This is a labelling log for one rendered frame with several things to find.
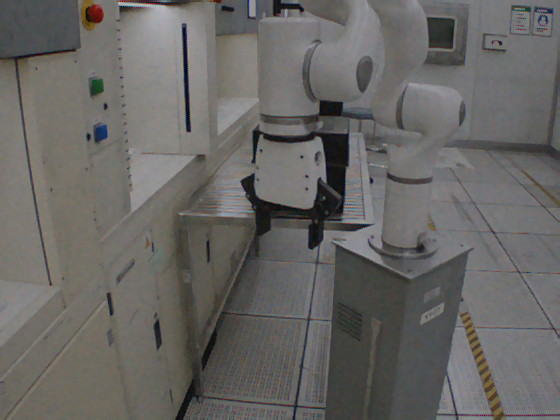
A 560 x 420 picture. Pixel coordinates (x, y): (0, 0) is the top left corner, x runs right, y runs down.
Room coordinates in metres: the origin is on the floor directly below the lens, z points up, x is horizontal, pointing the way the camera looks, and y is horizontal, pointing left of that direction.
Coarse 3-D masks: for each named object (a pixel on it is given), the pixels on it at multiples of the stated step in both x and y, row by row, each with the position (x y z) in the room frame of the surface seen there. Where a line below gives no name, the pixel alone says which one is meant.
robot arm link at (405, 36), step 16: (368, 0) 1.06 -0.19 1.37; (384, 0) 1.06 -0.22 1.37; (400, 0) 1.06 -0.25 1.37; (384, 16) 1.06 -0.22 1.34; (400, 16) 1.05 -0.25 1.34; (416, 16) 1.06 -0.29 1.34; (384, 32) 1.09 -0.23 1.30; (400, 32) 1.06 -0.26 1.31; (416, 32) 1.06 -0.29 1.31; (400, 48) 1.08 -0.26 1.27; (416, 48) 1.08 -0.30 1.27; (384, 64) 1.15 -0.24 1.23; (400, 64) 1.10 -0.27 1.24; (416, 64) 1.10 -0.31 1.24; (384, 80) 1.15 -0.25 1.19; (400, 80) 1.13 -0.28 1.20; (384, 96) 1.17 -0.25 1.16; (400, 96) 1.17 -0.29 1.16; (384, 112) 1.18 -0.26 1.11; (400, 112) 1.16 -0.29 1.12; (400, 128) 1.19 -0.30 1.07
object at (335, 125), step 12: (324, 120) 1.61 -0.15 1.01; (336, 120) 1.62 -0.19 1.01; (348, 120) 1.63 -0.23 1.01; (324, 132) 1.43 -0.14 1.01; (336, 132) 1.43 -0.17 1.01; (348, 132) 1.44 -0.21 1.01; (324, 144) 1.42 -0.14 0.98; (336, 144) 1.42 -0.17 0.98; (348, 144) 1.67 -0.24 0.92; (336, 156) 1.42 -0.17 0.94; (348, 156) 1.52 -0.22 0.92
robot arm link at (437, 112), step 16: (416, 96) 1.15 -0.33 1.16; (432, 96) 1.14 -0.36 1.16; (448, 96) 1.13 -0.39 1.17; (416, 112) 1.14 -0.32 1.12; (432, 112) 1.12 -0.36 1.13; (448, 112) 1.11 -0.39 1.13; (464, 112) 1.14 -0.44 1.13; (416, 128) 1.16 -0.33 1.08; (432, 128) 1.12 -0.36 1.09; (448, 128) 1.11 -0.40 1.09; (416, 144) 1.17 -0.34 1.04; (432, 144) 1.12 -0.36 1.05; (400, 160) 1.16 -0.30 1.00; (416, 160) 1.14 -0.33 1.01; (432, 160) 1.16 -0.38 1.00; (400, 176) 1.16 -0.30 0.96; (416, 176) 1.14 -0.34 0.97; (432, 176) 1.17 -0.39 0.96
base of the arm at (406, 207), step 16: (400, 192) 1.16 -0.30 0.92; (416, 192) 1.15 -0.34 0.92; (384, 208) 1.21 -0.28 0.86; (400, 208) 1.15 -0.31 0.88; (416, 208) 1.15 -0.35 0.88; (384, 224) 1.19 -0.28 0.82; (400, 224) 1.15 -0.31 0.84; (416, 224) 1.15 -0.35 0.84; (368, 240) 1.21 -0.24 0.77; (384, 240) 1.19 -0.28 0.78; (400, 240) 1.15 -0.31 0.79; (416, 240) 1.15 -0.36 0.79; (432, 240) 1.20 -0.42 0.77; (400, 256) 1.11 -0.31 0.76; (416, 256) 1.11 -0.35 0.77
